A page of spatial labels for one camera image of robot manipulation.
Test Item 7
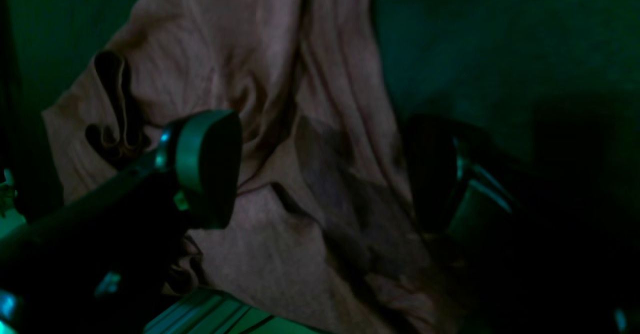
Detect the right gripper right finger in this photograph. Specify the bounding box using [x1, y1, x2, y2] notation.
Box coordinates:
[401, 115, 639, 334]

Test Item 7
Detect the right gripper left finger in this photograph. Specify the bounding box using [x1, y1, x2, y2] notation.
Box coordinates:
[0, 110, 242, 334]

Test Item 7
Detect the red long-sleeve T-shirt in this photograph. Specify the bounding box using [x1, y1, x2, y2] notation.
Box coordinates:
[42, 0, 460, 334]

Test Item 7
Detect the black table cloth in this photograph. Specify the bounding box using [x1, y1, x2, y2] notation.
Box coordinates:
[0, 0, 640, 334]

